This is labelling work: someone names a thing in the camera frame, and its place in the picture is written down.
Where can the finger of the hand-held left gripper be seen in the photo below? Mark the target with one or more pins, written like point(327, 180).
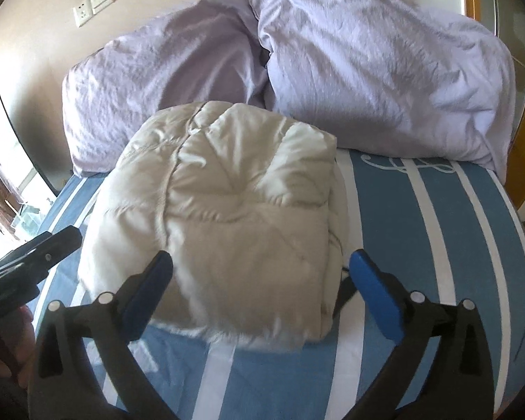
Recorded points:
point(57, 245)

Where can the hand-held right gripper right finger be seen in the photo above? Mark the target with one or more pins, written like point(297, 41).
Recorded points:
point(376, 291)

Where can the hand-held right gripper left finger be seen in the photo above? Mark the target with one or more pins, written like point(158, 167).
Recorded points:
point(151, 284)

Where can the cream down jacket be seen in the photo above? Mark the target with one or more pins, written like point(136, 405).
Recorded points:
point(227, 227)

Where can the person's left hand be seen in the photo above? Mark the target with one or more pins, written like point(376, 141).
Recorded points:
point(19, 341)

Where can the blue white striped bed sheet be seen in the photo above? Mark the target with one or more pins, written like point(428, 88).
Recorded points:
point(420, 236)

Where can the window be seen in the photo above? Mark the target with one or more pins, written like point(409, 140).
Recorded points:
point(22, 183)

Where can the lavender pillow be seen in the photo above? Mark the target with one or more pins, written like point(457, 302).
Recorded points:
point(376, 61)
point(157, 83)

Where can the white wall socket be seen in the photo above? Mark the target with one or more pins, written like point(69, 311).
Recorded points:
point(82, 15)

